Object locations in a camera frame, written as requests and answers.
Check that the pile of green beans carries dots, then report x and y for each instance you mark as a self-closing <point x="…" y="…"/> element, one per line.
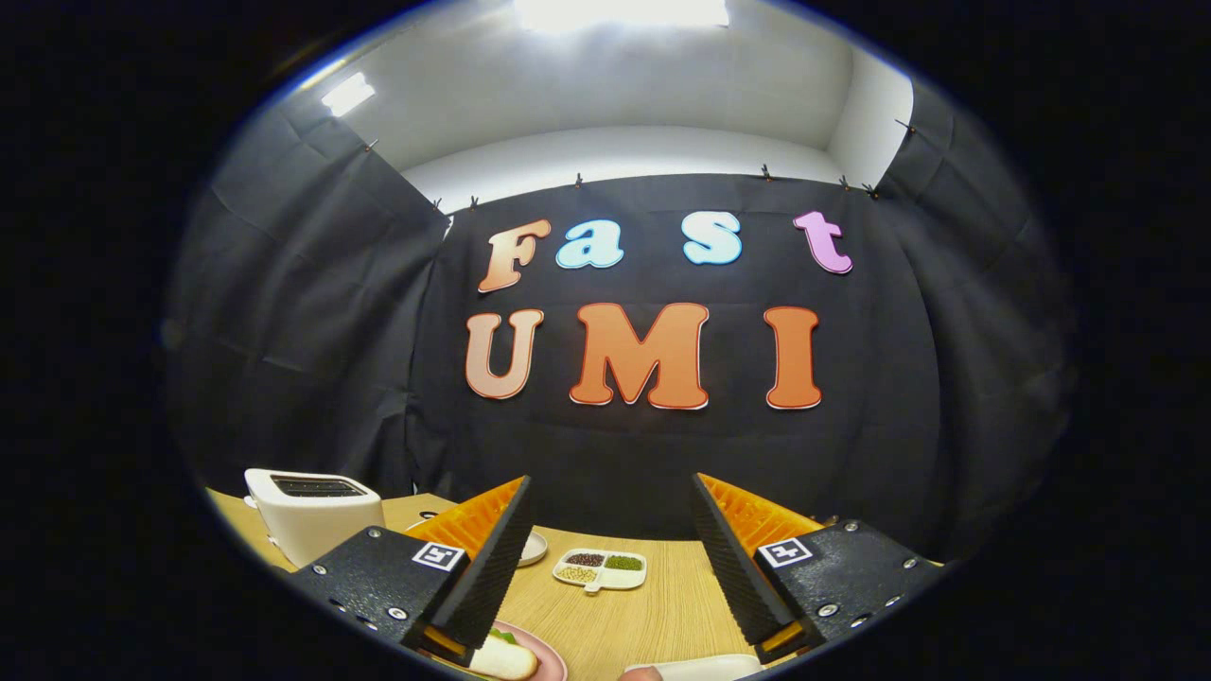
<point x="624" y="563"/>

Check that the pink plate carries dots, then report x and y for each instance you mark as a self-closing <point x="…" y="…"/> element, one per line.
<point x="551" y="657"/>

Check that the white divided dish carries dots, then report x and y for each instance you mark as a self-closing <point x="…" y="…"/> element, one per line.
<point x="624" y="577"/>

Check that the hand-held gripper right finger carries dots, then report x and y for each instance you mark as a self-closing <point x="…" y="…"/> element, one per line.
<point x="738" y="567"/>

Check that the toasted bread slice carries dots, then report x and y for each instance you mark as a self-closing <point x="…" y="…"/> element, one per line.
<point x="506" y="659"/>

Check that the large ceiling light panel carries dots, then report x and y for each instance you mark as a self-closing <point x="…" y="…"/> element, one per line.
<point x="620" y="11"/>

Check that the black backdrop cloth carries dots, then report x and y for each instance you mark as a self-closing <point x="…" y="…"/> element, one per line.
<point x="615" y="454"/>

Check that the pile of yellow soybeans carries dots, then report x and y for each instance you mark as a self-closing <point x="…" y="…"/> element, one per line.
<point x="577" y="574"/>

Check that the small ceiling light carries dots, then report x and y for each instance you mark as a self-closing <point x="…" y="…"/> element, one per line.
<point x="347" y="95"/>

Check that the white toaster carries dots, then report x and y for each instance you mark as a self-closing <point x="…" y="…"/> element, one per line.
<point x="303" y="525"/>

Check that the pile of dark beans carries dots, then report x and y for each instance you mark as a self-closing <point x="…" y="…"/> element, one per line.
<point x="585" y="560"/>

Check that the round white plate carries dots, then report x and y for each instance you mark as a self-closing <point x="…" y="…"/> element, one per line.
<point x="535" y="549"/>

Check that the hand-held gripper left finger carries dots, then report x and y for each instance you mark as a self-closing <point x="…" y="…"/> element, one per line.
<point x="482" y="567"/>

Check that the green lettuce leaf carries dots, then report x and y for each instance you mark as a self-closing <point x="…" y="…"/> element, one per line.
<point x="503" y="637"/>

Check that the white rectangular plate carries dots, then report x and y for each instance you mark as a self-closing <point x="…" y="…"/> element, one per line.
<point x="710" y="669"/>

